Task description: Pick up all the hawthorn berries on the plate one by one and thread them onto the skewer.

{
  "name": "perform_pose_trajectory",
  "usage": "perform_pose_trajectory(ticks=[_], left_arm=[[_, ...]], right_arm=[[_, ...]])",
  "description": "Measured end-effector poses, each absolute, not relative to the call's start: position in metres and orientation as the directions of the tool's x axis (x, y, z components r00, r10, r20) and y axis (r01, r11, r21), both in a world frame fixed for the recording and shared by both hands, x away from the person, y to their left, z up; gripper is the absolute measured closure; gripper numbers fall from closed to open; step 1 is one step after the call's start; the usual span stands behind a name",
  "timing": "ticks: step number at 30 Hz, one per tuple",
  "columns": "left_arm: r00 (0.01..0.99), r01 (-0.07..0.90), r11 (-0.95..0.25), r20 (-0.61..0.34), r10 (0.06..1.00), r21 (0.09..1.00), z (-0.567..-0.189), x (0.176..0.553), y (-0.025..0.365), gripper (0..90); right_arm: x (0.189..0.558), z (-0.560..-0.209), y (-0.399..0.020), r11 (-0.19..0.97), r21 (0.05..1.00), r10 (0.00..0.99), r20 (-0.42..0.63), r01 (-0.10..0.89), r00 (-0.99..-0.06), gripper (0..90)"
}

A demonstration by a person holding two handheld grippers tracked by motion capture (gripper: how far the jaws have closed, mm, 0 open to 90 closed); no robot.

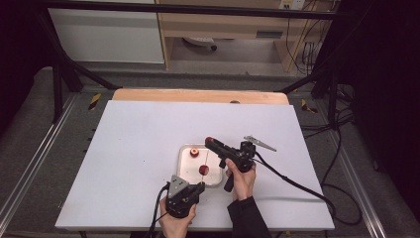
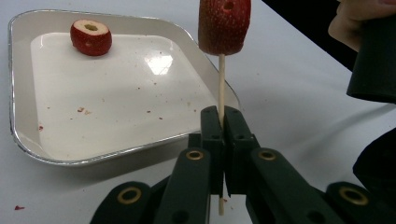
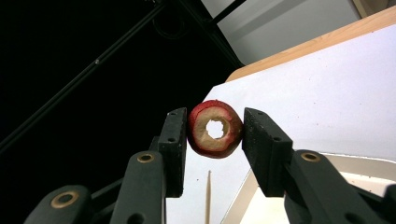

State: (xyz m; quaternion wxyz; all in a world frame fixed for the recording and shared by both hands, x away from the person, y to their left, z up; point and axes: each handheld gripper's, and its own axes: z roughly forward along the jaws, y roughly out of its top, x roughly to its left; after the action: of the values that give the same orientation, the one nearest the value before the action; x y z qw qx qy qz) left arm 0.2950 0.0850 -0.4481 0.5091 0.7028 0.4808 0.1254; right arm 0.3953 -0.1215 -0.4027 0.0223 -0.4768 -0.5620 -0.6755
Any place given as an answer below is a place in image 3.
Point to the pale wooden stick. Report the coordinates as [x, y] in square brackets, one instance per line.
[208, 199]

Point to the thick black metal stand bar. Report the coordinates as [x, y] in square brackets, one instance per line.
[214, 34]

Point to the thin black metal pole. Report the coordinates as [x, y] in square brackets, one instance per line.
[77, 79]

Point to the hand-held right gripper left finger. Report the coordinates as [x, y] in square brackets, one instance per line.
[174, 155]

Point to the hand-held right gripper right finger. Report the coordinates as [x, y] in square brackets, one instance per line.
[264, 149]

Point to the white rectangular tray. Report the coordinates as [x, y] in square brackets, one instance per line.
[264, 214]

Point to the white table cover sheet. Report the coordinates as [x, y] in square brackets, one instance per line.
[311, 93]

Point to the red cored hawthorn fruit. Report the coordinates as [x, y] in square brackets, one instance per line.
[202, 143]

